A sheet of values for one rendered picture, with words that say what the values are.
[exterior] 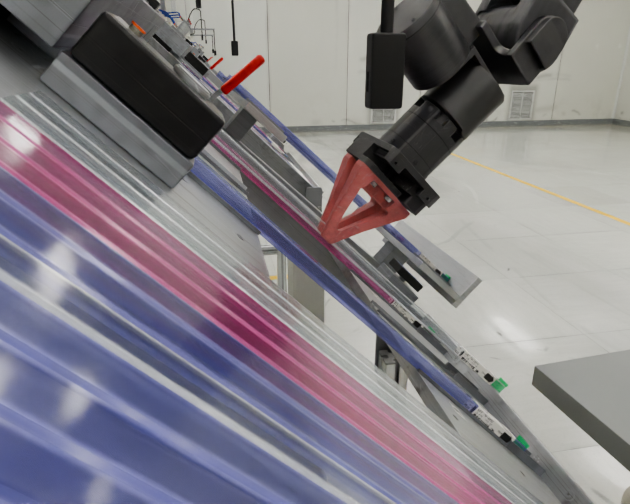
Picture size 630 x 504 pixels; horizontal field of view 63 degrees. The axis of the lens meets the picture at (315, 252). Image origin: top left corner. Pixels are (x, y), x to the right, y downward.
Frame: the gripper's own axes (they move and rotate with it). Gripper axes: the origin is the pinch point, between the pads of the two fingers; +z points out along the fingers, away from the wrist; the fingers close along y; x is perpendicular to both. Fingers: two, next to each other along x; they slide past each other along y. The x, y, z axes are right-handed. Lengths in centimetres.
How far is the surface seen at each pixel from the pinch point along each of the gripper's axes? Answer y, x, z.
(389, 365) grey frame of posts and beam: -21.3, 32.7, 10.3
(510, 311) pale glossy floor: -144, 152, -22
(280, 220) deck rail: -19.5, 2.1, 4.8
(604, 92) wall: -753, 488, -446
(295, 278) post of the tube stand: -39.7, 18.4, 13.2
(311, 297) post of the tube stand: -39.8, 23.5, 14.0
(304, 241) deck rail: -19.5, 6.6, 4.7
